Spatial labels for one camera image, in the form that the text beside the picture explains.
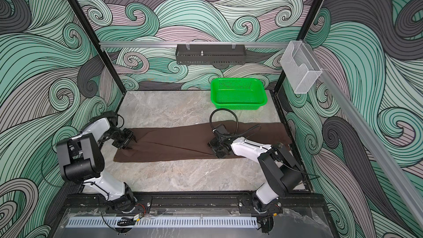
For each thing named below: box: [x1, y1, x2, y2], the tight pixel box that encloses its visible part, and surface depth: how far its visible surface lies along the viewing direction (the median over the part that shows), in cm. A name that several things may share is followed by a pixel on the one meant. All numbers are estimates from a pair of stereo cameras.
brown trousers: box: [113, 121, 292, 163], surface depth 91 cm
